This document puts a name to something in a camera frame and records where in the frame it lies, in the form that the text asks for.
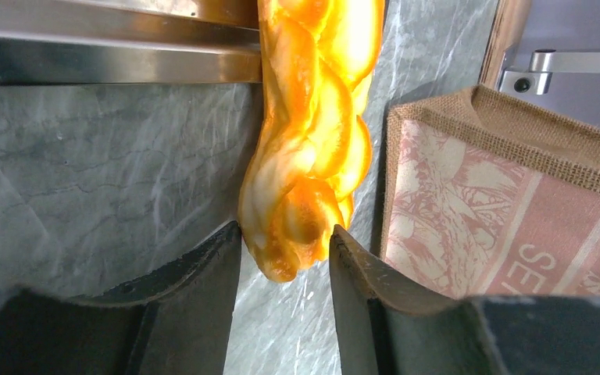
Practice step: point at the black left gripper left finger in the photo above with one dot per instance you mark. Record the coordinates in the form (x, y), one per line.
(174, 320)

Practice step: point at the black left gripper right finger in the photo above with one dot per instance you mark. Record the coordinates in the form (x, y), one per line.
(388, 324)

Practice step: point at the burlap grocery bag pink print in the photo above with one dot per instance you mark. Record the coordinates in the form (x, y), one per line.
(488, 194)

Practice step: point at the orange braided bread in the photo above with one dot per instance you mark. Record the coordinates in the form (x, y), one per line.
(314, 148)

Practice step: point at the silver metal tray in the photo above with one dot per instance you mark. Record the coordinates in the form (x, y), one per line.
(128, 42)

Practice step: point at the wooden board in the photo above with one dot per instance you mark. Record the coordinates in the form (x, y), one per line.
(507, 29)

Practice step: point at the blue grey network switch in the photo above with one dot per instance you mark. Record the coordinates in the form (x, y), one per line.
(553, 58)

